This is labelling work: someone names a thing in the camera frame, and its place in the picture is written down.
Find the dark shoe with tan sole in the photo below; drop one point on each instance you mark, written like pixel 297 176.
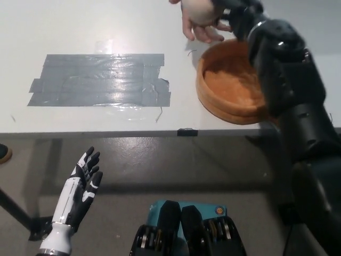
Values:
pixel 4 154

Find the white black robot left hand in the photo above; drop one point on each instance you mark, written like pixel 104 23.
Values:
pixel 70 202

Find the white plush dumpling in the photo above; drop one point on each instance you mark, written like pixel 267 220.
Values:
pixel 198 12

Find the black teal robot torso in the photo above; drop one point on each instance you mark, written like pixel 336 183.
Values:
pixel 191 229

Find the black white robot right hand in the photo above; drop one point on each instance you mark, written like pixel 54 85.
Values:
pixel 242 16

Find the small black tape piece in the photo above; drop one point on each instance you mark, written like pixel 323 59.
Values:
pixel 187 132

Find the grey duct tape patch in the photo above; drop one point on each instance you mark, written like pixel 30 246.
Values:
pixel 98 81

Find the person's bare hand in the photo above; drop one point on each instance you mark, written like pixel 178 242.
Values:
pixel 198 31

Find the black metal table leg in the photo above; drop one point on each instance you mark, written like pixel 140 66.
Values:
pixel 14 208

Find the orange soft plush plate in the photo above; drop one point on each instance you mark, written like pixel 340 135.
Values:
pixel 229 80

